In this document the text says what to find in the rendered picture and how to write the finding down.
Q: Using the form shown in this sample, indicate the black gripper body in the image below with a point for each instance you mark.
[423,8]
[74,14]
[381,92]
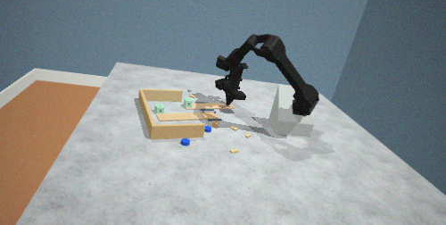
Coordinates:
[235,94]

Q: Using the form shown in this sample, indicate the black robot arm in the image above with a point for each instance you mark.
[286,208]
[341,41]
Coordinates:
[273,50]

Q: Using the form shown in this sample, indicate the tan flat strip with grid pattern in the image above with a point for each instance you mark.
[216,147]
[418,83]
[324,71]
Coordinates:
[208,115]

